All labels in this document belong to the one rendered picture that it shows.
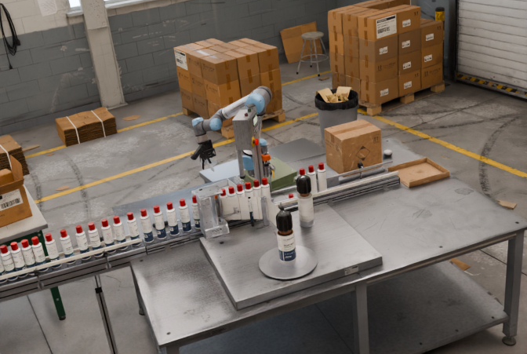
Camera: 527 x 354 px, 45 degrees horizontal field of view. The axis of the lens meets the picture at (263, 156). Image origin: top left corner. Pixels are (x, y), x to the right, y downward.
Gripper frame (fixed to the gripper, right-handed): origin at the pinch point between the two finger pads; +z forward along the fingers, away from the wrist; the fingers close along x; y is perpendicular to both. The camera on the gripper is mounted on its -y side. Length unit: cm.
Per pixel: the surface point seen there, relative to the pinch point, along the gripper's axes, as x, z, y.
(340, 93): 143, 6, 232
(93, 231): -33, 2, -90
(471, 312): -123, 109, 86
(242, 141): -58, -23, 0
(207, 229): -57, 18, -35
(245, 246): -76, 29, -24
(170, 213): -43, 5, -49
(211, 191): -58, -2, -28
